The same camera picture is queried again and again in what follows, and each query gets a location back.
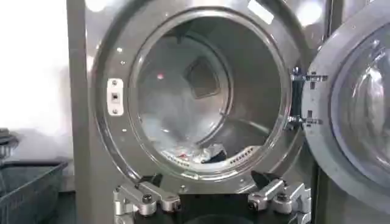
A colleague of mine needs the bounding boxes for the light clothes in drum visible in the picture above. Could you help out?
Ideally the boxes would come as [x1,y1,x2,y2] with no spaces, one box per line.
[140,113,228,165]

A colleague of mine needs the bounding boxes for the black door hinge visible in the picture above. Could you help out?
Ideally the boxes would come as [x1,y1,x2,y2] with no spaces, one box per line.
[286,66,307,130]

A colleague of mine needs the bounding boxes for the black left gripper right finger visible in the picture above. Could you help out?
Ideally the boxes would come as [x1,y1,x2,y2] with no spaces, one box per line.
[247,170,313,215]

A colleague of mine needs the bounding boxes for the white door latch plate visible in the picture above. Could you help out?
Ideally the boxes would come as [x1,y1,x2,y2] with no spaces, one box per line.
[106,78,125,117]

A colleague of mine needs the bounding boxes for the round glass dryer door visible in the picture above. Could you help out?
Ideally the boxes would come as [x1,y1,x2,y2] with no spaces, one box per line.
[301,0,390,215]

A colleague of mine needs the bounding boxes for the dark mesh laundry basket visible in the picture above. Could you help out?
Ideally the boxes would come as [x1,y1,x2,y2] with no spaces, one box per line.
[0,159,69,224]

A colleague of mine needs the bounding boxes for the grey dryer machine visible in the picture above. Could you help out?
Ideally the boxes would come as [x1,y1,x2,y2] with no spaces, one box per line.
[66,0,390,224]

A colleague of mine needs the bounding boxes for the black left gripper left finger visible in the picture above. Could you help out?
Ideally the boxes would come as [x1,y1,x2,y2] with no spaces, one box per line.
[113,173,182,217]

